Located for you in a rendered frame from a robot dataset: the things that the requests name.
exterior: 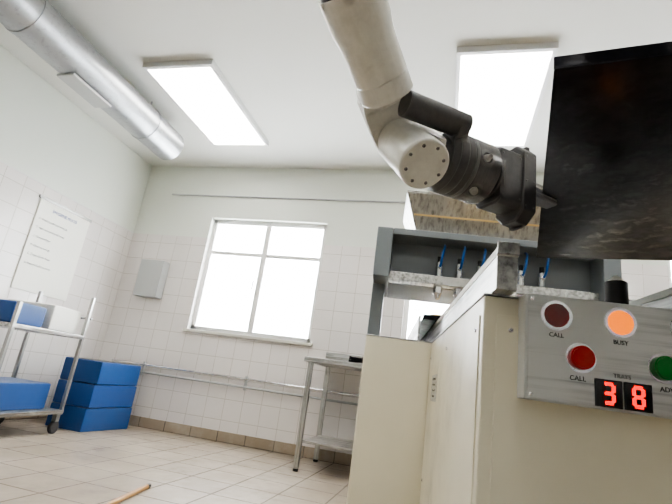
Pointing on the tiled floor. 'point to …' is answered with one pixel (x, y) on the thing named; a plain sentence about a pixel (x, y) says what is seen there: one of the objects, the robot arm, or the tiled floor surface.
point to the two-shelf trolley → (22, 356)
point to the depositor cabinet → (390, 422)
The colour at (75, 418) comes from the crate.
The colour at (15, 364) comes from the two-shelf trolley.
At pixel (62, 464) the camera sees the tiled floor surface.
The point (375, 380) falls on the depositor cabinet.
